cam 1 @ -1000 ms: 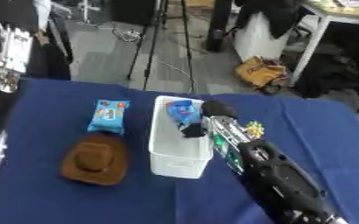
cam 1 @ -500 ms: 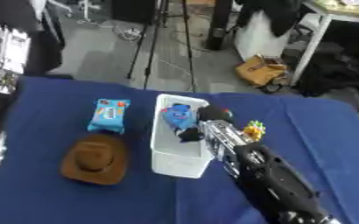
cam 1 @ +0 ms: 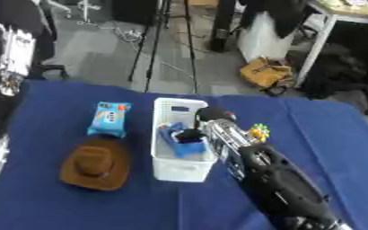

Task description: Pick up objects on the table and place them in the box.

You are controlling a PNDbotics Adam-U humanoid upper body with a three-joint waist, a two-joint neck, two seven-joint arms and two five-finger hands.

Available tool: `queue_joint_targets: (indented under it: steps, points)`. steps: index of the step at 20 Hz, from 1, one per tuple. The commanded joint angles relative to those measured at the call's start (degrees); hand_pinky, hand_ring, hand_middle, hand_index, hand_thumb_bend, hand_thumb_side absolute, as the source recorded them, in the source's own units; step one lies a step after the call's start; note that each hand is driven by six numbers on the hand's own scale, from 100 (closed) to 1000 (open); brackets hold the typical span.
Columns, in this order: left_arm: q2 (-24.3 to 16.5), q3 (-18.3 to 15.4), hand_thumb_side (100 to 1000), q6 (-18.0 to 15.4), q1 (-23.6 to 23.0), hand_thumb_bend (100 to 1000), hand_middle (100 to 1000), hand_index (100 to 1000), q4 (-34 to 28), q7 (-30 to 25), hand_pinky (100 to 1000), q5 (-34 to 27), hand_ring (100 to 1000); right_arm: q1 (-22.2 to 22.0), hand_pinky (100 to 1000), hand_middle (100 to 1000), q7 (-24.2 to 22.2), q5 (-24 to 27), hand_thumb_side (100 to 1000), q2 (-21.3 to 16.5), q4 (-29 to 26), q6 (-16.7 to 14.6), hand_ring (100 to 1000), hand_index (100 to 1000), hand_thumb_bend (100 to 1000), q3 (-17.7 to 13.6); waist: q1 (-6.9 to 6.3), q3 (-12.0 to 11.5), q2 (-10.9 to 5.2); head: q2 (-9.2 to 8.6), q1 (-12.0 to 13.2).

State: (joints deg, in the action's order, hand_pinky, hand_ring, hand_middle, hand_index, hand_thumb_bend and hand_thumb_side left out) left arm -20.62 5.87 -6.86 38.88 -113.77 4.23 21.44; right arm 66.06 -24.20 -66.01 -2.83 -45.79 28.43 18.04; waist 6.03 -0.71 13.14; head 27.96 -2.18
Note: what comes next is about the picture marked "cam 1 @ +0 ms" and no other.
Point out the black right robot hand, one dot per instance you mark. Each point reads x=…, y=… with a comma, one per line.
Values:
x=214, y=114

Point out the blue object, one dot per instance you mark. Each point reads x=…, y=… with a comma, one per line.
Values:
x=189, y=148

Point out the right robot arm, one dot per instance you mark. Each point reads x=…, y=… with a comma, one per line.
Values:
x=276, y=176

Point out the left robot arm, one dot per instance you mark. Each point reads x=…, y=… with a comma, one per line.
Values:
x=15, y=51

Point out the yellow green toy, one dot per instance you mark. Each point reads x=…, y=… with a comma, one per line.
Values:
x=259, y=132

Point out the yellow brown bag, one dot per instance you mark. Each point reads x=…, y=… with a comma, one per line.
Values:
x=263, y=73

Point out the white plastic basket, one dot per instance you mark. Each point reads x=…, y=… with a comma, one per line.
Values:
x=179, y=167

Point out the white cabinet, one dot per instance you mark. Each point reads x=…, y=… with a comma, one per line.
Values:
x=263, y=39

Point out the black tripod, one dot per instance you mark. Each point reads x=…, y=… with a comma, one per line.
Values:
x=153, y=45

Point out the blue snack packet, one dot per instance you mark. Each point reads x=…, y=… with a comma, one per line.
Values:
x=108, y=118

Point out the brown cowboy hat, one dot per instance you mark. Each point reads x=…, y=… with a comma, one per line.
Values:
x=94, y=164

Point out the black jacket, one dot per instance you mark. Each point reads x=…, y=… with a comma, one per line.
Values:
x=284, y=15

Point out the black backpack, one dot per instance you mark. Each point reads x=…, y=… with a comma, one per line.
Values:
x=339, y=72

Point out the white desk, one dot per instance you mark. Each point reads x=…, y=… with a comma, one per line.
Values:
x=323, y=33

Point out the black post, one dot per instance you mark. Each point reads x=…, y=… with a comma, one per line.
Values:
x=222, y=25

